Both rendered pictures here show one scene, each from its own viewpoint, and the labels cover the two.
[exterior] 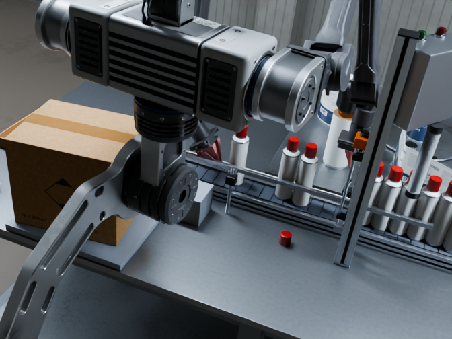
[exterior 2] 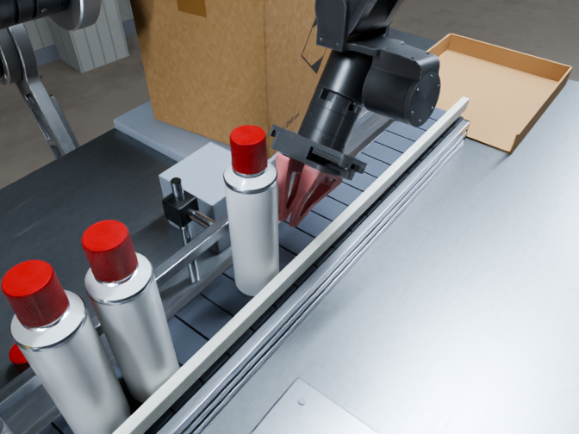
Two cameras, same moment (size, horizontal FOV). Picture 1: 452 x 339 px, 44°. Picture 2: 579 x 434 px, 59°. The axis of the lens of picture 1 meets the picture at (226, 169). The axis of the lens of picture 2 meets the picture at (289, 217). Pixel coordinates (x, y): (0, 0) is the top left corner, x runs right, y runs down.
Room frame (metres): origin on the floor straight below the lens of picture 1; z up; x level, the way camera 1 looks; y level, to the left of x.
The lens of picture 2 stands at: (1.63, -0.38, 1.34)
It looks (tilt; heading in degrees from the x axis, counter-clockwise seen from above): 43 degrees down; 111
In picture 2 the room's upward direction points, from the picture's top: straight up
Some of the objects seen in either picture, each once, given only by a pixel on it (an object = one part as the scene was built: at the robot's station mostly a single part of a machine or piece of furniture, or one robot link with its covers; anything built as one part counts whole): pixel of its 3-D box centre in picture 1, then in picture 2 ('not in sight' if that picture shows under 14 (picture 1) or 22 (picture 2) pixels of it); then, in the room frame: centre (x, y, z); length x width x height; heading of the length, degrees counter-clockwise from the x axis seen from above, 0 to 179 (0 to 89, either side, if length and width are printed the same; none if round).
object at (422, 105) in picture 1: (424, 80); not in sight; (1.24, -0.44, 1.38); 0.17 x 0.10 x 0.19; 128
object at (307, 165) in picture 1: (305, 174); (71, 361); (1.39, -0.24, 0.98); 0.05 x 0.05 x 0.20
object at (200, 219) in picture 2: (232, 186); (199, 241); (1.38, -0.02, 0.91); 0.07 x 0.03 x 0.17; 163
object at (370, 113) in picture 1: (364, 114); not in sight; (1.42, -0.37, 1.18); 0.07 x 0.06 x 0.07; 156
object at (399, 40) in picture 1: (371, 161); not in sight; (1.20, -0.36, 1.17); 0.04 x 0.04 x 0.67; 73
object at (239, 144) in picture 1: (238, 154); (252, 217); (1.46, -0.03, 0.98); 0.05 x 0.05 x 0.20
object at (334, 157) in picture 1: (344, 124); not in sight; (1.64, -0.37, 1.03); 0.09 x 0.09 x 0.30
